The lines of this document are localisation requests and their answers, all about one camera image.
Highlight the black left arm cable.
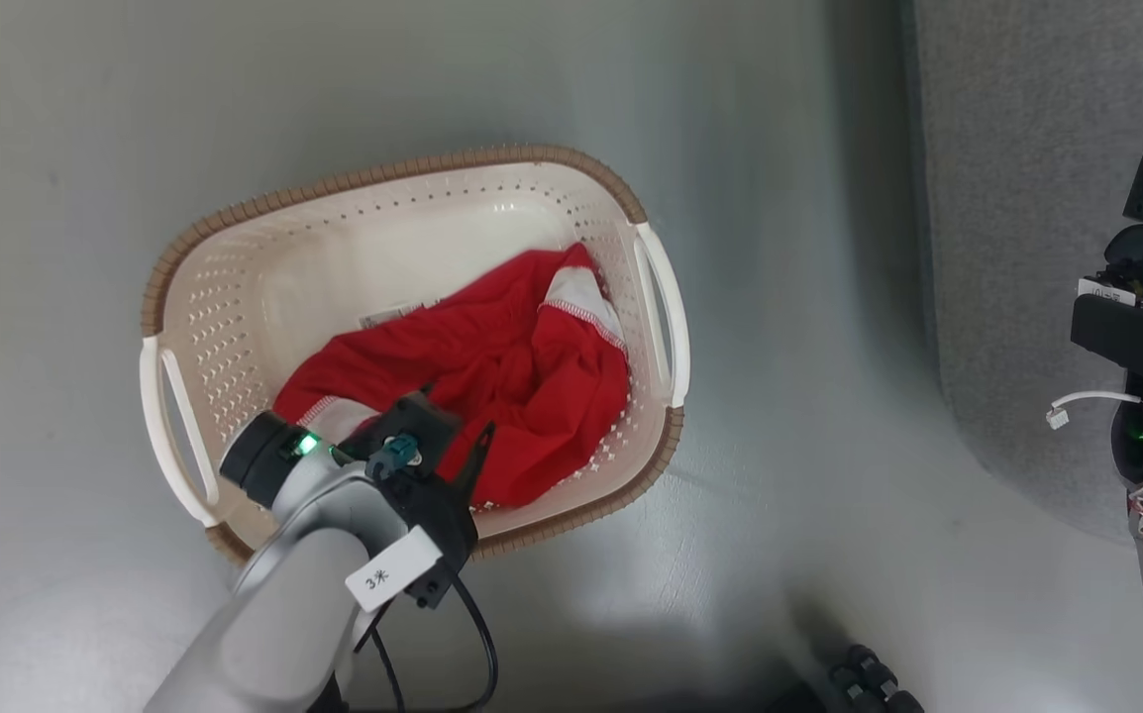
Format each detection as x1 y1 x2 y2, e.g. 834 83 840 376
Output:
354 574 501 713

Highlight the grey fabric sofa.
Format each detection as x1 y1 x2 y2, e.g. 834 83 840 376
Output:
913 0 1143 544

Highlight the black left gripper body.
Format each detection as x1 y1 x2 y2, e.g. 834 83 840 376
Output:
365 390 480 609

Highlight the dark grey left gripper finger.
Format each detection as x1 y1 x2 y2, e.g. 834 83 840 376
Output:
448 423 497 508

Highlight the red and white garment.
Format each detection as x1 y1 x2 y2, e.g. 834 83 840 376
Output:
272 243 632 512

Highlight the white barcode sticker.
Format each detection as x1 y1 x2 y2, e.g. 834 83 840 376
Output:
359 303 426 331

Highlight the cream perforated laundry basket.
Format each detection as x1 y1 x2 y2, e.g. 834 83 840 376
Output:
139 145 691 568

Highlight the white cable with plug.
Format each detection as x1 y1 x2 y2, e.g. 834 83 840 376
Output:
1046 389 1143 431

